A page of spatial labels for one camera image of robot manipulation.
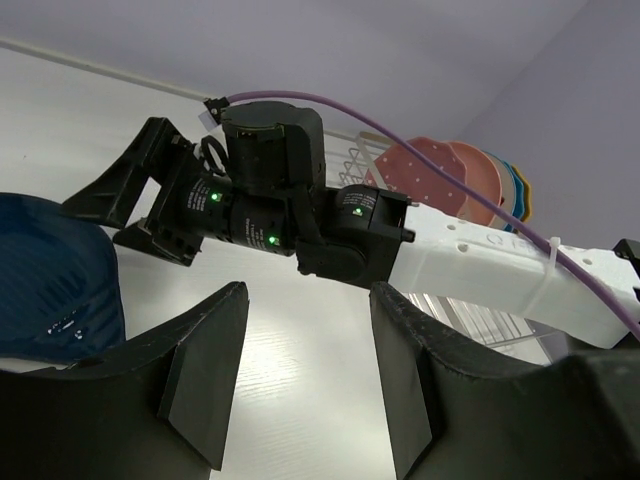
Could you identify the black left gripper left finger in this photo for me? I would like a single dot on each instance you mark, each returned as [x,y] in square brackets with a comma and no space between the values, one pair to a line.
[156,407]

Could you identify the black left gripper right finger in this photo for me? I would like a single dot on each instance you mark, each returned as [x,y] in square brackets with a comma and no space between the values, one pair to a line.
[457,409]

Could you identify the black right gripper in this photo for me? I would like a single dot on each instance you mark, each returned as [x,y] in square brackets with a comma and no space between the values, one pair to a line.
[268,198]

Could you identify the dark blue ribbed plate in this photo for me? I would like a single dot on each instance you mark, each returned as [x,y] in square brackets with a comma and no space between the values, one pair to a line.
[60,293]

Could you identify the light blue dotted plate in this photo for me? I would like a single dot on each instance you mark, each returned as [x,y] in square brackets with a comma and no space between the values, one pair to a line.
[519,207]

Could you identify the white watermelon pattern plate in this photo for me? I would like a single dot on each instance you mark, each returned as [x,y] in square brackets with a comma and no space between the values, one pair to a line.
[508,192]

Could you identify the yellow white-dotted plate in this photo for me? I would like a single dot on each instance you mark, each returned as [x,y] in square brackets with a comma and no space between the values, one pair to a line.
[527,195]

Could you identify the pink and cream plate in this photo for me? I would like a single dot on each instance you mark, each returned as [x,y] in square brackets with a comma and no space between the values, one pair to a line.
[482,176]

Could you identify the pink white-dotted plate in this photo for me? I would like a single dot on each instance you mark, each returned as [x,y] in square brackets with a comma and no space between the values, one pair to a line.
[403,173]

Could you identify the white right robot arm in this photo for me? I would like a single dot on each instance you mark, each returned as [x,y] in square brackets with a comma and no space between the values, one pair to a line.
[376,235]

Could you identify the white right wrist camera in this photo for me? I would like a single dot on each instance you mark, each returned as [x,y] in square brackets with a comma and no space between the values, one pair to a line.
[214,107]

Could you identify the metal wire dish rack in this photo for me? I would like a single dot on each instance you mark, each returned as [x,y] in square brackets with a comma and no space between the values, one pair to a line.
[348,160]

